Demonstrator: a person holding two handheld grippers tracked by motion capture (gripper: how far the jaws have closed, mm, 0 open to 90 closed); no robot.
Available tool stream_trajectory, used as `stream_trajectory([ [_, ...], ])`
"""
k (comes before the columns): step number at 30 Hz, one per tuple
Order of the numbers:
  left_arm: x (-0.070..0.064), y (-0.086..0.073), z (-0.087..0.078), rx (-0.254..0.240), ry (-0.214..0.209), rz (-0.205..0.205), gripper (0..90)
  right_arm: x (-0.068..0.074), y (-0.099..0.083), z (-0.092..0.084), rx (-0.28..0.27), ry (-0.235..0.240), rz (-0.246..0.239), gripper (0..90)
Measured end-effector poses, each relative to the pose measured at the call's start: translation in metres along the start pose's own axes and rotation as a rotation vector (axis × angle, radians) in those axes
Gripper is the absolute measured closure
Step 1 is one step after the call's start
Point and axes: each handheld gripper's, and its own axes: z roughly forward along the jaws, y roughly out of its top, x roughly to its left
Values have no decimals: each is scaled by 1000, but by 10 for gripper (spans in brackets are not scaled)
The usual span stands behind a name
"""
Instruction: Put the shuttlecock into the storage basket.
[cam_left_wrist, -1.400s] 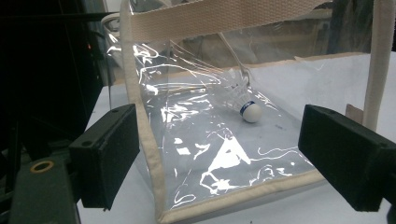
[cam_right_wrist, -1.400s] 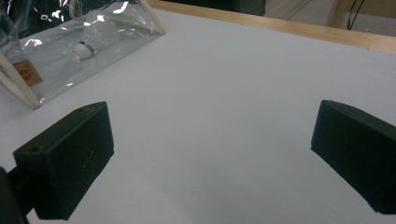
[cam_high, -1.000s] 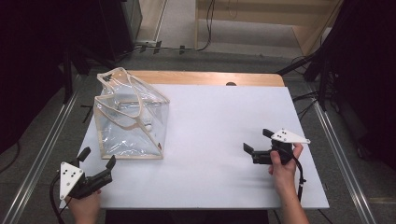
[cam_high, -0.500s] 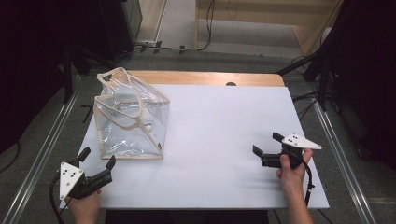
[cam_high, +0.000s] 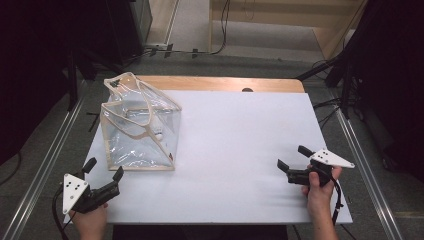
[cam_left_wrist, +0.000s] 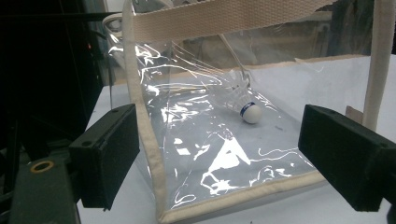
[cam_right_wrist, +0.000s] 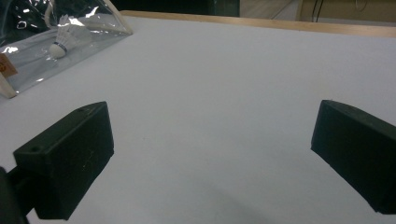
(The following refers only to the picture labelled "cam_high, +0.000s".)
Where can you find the black curtain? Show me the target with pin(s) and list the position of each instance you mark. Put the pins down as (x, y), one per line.
(396, 83)
(30, 66)

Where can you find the white board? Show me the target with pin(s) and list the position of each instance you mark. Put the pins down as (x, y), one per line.
(233, 140)

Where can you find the person's right hand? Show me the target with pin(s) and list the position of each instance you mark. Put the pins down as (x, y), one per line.
(320, 198)

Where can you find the metal floor rail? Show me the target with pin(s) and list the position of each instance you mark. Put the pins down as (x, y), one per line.
(366, 173)
(43, 170)

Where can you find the black cabinet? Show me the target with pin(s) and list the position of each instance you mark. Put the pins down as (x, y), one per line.
(128, 30)

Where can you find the black tripod stand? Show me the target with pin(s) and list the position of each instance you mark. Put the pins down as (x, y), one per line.
(340, 73)

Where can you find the clear plastic bag beige trim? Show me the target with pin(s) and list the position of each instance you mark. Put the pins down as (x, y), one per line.
(133, 150)

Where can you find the person's dark clothing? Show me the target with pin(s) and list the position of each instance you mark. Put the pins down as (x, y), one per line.
(200, 232)

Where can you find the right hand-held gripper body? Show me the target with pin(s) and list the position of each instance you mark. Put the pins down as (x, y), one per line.
(328, 158)

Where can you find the person's left hand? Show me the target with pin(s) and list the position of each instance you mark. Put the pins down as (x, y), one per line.
(90, 220)

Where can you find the black metal stand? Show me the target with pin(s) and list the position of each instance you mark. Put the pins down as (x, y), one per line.
(72, 83)

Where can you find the light wooden frame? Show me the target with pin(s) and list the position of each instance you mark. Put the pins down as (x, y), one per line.
(293, 13)

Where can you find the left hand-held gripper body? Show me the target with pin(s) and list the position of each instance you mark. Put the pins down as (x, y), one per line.
(100, 195)

